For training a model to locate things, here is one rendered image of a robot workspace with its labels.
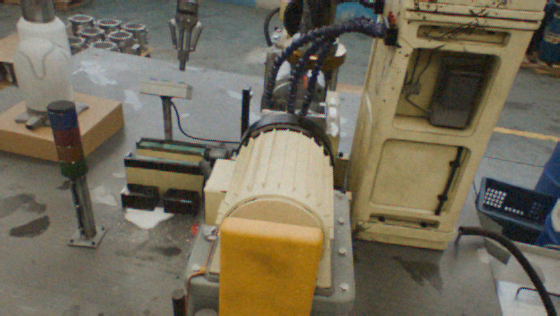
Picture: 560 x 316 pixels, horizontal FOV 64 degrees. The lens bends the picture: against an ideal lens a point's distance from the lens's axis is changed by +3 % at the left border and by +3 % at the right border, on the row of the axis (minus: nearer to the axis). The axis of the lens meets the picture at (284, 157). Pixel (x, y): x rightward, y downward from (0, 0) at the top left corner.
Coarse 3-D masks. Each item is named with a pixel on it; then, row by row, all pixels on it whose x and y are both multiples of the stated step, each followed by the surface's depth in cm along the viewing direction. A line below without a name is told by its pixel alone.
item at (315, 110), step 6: (300, 102) 136; (312, 102) 135; (300, 108) 137; (312, 108) 136; (318, 108) 136; (324, 108) 135; (312, 114) 132; (318, 114) 135; (324, 114) 129; (312, 120) 128; (318, 120) 128; (324, 120) 128
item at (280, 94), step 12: (288, 72) 151; (324, 72) 164; (276, 84) 151; (288, 84) 150; (300, 84) 150; (324, 84) 155; (276, 96) 153; (300, 96) 152; (264, 108) 156; (276, 108) 155
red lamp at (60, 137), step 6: (78, 126) 107; (54, 132) 105; (60, 132) 104; (66, 132) 105; (72, 132) 106; (78, 132) 107; (54, 138) 106; (60, 138) 105; (66, 138) 105; (72, 138) 106; (78, 138) 108; (60, 144) 106; (66, 144) 106; (72, 144) 107
